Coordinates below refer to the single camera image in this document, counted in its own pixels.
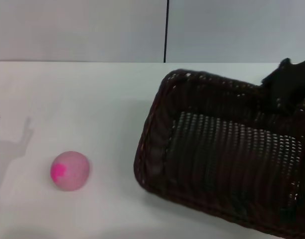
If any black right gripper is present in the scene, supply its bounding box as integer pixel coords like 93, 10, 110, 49
261, 57, 305, 116

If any dark brown woven basket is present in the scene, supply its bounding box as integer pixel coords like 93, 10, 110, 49
133, 69, 305, 239

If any pink toy peach ball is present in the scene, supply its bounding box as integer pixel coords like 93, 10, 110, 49
50, 150, 90, 192

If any black vertical wall strip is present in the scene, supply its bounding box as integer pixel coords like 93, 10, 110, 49
163, 0, 170, 63

